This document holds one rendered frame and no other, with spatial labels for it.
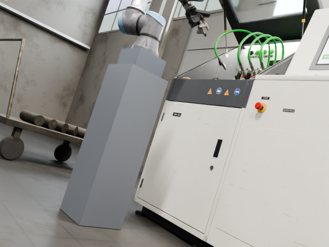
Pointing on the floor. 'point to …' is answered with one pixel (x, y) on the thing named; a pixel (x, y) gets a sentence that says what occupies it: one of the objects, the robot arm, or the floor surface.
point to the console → (280, 160)
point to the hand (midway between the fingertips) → (207, 32)
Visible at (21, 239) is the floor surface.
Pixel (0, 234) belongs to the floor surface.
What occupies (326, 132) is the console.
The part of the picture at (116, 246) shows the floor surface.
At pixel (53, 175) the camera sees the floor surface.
